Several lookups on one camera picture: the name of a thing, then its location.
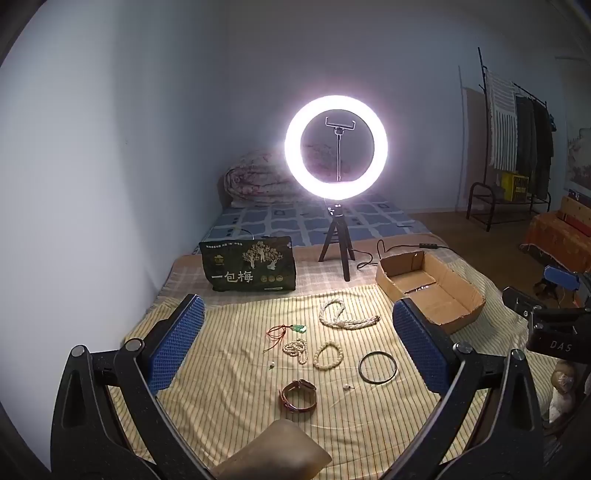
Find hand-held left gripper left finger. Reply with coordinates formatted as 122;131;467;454
50;294;227;480

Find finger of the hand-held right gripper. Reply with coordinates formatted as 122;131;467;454
543;265;591;292
502;286;549;320

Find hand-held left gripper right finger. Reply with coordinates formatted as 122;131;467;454
392;298;546;480

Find cardboard box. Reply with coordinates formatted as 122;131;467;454
375;250;486;334

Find thin dark bangle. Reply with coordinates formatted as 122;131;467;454
359;352;397;384

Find long white bead necklace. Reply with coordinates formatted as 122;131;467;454
318;298;382;330

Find cream bead bracelet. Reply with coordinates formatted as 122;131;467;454
312;342;344;370

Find small cream bead string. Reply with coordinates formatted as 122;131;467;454
283;338;309;365

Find red cord jade pendant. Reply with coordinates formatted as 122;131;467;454
263;324;308;354

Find red leather strap watch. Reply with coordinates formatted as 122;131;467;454
278;379;318;414

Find person's right hand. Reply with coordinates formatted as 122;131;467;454
549;361;579;423

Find black floor gadget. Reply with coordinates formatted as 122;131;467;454
534;278;560;301

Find orange cloth covered bench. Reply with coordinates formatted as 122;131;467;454
522;212;591;278

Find yellow striped cloth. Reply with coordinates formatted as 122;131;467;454
108;281;561;480

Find wooden board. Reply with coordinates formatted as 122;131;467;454
558;196;591;232

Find yellow plastic crate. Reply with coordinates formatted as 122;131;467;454
501;172;529;203

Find dark printed snack bag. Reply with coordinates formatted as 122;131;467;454
199;236;297;292

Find black clothes rack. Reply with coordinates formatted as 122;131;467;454
466;46;555;232

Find beige checkered blanket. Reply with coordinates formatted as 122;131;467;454
152;244;509;324

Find black mini tripod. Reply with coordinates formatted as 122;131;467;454
318;199;355;282

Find dark hanging clothes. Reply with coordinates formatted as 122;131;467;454
515;95;555;201

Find blue patterned bedsheet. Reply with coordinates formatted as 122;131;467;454
210;194;428;250

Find striped hanging towel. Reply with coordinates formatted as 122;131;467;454
485;71;519;171

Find folded floral quilt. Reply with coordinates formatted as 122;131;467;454
224;141;370;208

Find black cable with inline switch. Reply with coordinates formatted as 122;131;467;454
349;239;462;269

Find landscape wall painting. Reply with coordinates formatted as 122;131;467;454
566;115;591;190

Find round ring light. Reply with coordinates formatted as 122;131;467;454
284;95;389;201

